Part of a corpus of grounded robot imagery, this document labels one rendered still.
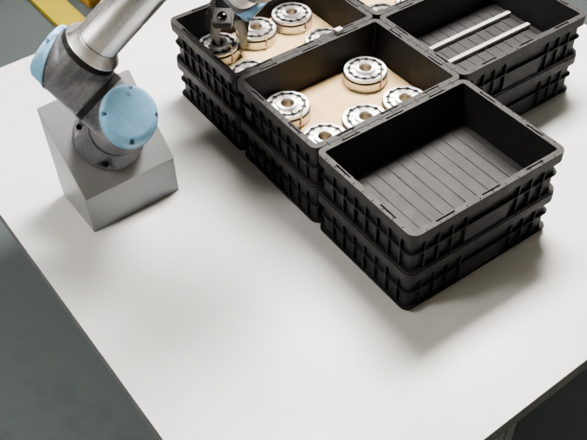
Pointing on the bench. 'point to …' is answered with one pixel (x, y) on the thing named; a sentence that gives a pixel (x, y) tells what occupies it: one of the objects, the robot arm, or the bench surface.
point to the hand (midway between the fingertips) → (230, 46)
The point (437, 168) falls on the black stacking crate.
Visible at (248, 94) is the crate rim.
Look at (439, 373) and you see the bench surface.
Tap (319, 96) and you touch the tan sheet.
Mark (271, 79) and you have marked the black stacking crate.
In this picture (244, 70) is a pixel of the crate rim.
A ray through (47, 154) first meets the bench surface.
